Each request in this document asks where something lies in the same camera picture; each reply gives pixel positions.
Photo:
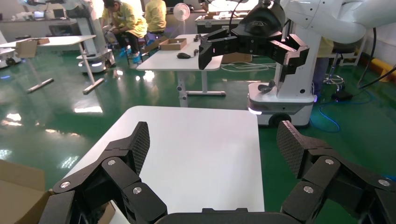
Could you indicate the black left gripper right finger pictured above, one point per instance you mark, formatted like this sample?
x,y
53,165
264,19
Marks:
x,y
325,167

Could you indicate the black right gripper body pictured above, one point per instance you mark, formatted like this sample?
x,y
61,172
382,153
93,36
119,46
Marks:
x,y
263,28

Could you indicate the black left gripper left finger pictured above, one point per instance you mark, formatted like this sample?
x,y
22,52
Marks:
x,y
123,154

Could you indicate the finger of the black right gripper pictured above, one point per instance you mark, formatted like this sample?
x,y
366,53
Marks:
x,y
216,44
290,51

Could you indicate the brown cardboard storage box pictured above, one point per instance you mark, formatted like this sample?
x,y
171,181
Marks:
x,y
18,191

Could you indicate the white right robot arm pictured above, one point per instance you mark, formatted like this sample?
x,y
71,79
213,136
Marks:
x,y
325,15

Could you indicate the closed cardboard box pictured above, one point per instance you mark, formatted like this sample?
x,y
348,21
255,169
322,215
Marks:
x,y
238,58

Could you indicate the black power box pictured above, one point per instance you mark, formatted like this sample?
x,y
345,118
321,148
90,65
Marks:
x,y
342,96

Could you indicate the small flat cardboard box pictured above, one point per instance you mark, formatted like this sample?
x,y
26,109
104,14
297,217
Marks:
x,y
26,48

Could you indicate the black flight case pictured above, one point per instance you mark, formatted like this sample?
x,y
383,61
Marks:
x,y
213,24

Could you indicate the black computer mouse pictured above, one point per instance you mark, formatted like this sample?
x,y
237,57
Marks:
x,y
183,56

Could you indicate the person in blue jeans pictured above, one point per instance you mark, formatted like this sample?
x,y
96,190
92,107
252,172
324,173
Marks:
x,y
320,71

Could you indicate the black curved plastic part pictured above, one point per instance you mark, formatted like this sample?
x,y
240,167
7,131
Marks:
x,y
266,87

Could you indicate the white height-adjustable table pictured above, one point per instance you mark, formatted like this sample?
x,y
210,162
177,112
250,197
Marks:
x,y
173,63
62,39

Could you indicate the white standing fan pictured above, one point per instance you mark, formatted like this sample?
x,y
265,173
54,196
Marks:
x,y
181,11

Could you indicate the chrome base stool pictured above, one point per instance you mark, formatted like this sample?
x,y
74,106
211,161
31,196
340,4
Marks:
x,y
333,79

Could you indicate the seated person in yellow coat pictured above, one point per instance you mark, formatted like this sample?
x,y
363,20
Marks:
x,y
130,21

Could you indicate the yellow floor barrier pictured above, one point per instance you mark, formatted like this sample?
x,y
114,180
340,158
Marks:
x,y
382,66

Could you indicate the black computer monitor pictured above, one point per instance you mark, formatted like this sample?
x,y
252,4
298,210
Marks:
x,y
58,13

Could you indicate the white office desk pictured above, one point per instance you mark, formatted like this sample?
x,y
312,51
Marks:
x,y
24,29

